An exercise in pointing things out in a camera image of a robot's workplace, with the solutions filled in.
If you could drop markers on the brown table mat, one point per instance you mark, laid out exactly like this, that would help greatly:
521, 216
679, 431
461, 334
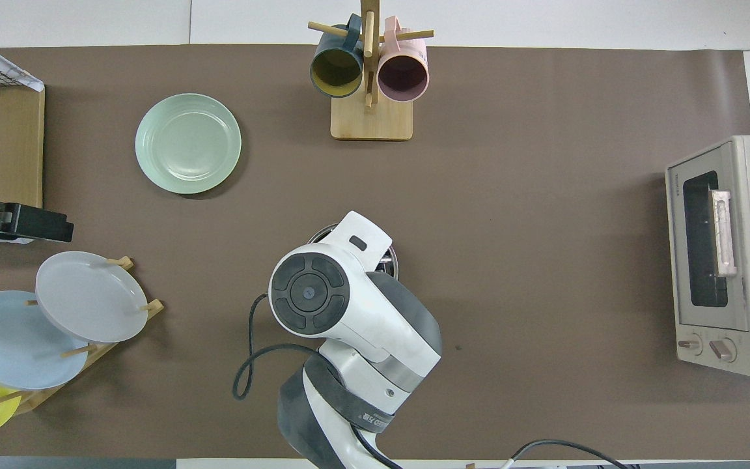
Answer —
544, 260

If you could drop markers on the dark teal mug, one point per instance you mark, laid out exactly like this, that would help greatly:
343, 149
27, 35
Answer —
336, 71

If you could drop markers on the glass lid with purple knob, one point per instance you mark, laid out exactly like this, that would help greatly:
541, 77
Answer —
390, 264

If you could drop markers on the light blue plate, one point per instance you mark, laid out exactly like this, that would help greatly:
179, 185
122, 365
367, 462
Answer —
10, 342

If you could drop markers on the wooden mug tree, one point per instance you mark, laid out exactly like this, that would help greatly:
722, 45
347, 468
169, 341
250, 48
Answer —
372, 120

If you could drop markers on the mint green plate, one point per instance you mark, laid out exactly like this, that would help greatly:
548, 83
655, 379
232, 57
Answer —
187, 143

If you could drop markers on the grey plate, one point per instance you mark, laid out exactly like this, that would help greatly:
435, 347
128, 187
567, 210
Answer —
88, 296

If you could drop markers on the wooden shelf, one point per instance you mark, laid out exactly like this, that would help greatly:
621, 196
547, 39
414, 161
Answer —
10, 143

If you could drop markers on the wooden plate rack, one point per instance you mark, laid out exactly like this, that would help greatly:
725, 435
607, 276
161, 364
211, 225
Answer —
33, 400

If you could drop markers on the pink ribbed mug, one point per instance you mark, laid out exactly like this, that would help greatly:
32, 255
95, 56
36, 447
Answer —
403, 77

